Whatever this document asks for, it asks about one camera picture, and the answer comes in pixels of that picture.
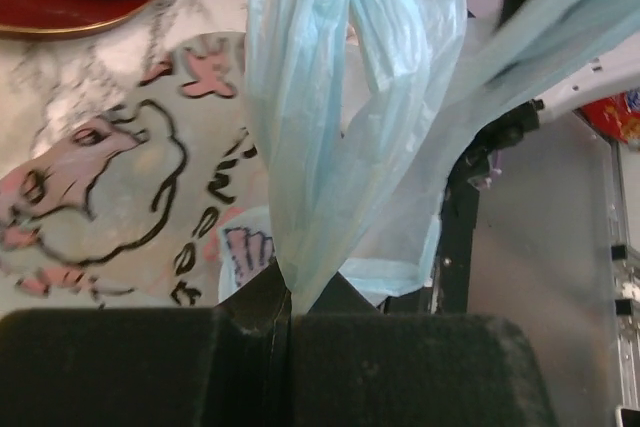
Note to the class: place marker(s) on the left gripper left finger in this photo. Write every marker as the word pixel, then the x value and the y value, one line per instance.
pixel 220 366

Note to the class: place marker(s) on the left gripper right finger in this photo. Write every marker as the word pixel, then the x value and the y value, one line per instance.
pixel 351 365

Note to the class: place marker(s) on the blue cartoon plastic bag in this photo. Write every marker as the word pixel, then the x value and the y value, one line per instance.
pixel 165 163

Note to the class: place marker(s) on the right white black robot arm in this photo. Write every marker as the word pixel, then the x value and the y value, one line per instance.
pixel 534 45

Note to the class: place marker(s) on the red bowl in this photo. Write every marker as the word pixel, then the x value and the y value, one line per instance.
pixel 65 19

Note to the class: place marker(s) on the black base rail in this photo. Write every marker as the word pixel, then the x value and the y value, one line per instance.
pixel 450 278

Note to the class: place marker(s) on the aluminium frame rail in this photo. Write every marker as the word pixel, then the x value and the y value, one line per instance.
pixel 625 260

